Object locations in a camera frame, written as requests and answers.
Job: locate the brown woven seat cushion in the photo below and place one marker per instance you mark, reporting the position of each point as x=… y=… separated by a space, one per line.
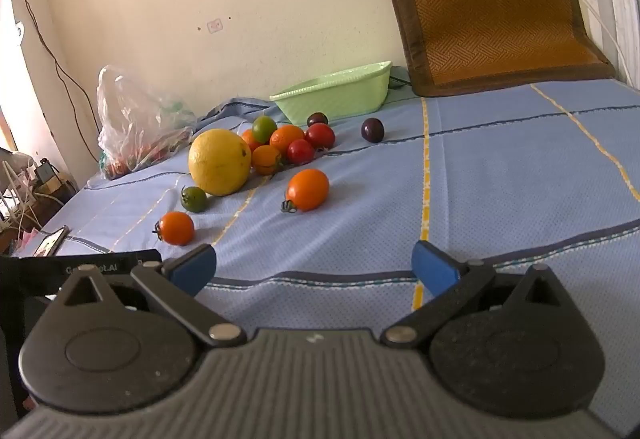
x=495 y=4

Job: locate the dark green cherry tomato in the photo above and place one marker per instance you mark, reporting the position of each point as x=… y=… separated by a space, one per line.
x=194 y=199

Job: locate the light green plastic basin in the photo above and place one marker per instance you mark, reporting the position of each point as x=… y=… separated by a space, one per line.
x=340 y=91

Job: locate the large orange tomato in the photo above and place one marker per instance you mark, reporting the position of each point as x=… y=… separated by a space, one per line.
x=307 y=190

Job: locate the light green tomato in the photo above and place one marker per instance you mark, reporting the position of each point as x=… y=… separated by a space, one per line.
x=264 y=129

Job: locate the blue bed sheet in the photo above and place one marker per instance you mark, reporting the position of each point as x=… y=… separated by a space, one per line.
x=500 y=179

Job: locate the large yellow citrus fruit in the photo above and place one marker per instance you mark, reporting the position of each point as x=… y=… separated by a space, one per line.
x=220 y=161

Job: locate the clear plastic bag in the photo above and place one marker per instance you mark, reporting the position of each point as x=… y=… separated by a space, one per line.
x=140 y=119

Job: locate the red cherry tomato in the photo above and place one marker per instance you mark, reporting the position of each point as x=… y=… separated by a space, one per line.
x=300 y=152
x=320 y=135

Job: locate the small wall sticker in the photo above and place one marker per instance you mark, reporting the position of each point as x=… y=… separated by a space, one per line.
x=215 y=25

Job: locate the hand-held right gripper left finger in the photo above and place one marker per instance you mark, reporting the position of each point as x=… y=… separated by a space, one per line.
x=192 y=269

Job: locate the orange cherry tomato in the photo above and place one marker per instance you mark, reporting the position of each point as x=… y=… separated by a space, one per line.
x=266 y=160
x=175 y=228
x=247 y=140

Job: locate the smartphone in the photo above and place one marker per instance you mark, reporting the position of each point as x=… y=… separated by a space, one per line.
x=50 y=244

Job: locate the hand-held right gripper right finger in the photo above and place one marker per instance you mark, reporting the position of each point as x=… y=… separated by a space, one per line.
x=434 y=271

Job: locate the black charger box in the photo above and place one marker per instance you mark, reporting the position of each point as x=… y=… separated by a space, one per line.
x=45 y=171

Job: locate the dark purple cherry tomato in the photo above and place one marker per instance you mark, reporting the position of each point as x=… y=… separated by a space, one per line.
x=373 y=130
x=317 y=119

